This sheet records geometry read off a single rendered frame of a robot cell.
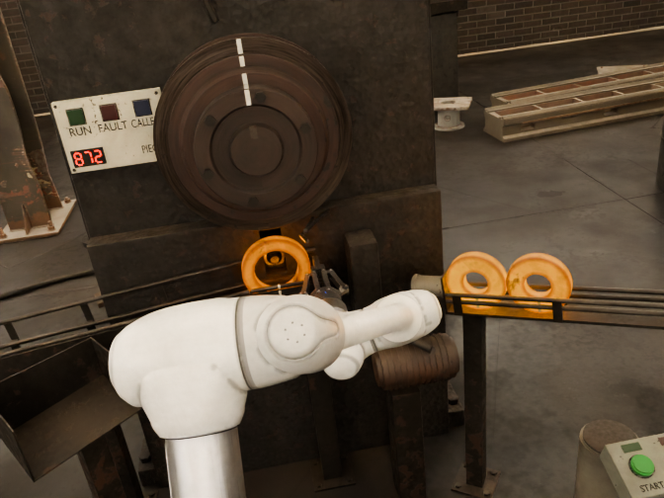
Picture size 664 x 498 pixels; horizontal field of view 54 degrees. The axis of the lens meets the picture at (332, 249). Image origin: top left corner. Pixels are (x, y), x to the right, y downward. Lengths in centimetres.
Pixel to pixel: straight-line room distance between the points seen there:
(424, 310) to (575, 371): 124
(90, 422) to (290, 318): 88
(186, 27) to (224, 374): 101
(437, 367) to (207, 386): 98
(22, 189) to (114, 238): 270
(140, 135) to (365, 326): 82
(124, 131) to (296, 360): 102
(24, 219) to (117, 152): 279
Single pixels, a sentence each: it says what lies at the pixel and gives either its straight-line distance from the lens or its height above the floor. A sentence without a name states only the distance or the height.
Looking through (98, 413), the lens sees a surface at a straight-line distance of 165.
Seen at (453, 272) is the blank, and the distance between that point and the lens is 169.
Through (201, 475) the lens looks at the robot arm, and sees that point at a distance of 92.
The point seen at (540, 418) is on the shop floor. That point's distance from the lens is 237.
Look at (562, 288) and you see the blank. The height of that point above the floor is 73.
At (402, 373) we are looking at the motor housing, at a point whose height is 49.
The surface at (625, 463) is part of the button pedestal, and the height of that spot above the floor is 60.
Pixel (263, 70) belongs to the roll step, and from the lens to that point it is 151.
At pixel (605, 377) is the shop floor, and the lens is 258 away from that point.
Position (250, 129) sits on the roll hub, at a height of 117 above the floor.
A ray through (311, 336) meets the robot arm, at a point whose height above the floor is 109.
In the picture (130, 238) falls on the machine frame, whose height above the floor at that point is 87.
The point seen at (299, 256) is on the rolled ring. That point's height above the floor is 78.
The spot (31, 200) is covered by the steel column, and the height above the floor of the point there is 21.
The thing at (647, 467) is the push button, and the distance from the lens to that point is 138.
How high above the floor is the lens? 155
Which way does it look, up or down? 26 degrees down
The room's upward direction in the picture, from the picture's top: 7 degrees counter-clockwise
